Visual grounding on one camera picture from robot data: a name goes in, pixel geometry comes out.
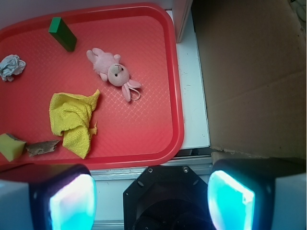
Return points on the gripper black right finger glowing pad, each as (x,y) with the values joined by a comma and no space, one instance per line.
(258,194)

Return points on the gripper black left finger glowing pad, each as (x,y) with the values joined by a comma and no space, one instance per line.
(47,197)

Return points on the crumpled white paper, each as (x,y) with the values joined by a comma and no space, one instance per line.
(11,65)

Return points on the brown bark piece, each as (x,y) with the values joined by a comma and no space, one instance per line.
(41,147)

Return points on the yellow sponge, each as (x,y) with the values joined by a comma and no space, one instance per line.
(11,147)

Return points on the yellow cloth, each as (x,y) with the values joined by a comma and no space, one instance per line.
(70,117)

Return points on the red plastic tray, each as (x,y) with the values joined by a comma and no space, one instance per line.
(145,132)

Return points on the brown cardboard box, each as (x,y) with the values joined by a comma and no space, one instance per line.
(254,67)

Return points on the pink plush bunny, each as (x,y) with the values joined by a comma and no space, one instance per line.
(109,68)

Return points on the green wooden block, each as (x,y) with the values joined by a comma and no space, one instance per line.
(62,33)

